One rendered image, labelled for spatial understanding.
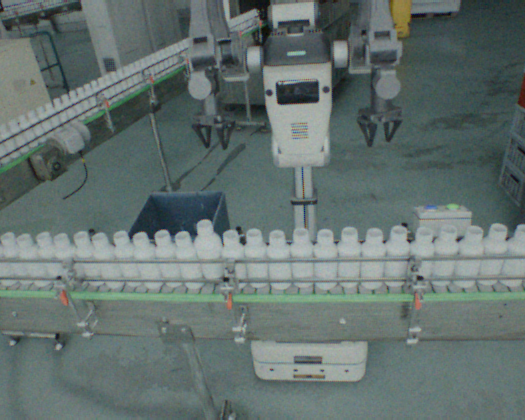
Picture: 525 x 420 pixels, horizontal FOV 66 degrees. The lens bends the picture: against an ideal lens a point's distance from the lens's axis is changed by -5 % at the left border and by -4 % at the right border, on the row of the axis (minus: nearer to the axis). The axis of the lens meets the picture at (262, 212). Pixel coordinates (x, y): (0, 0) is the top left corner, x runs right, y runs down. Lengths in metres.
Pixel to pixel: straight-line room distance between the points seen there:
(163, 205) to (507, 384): 1.75
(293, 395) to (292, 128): 1.23
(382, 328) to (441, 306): 0.17
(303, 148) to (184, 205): 0.54
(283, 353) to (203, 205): 0.74
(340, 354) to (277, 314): 0.82
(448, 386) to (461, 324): 0.99
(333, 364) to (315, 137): 1.02
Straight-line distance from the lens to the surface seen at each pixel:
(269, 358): 1.97
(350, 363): 1.98
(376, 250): 1.05
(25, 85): 5.20
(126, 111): 2.89
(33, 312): 1.46
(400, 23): 8.55
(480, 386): 2.25
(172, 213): 1.78
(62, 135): 2.41
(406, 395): 2.14
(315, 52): 1.51
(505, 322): 1.28
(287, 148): 1.54
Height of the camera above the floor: 1.79
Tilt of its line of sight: 34 degrees down
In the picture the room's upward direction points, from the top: 7 degrees counter-clockwise
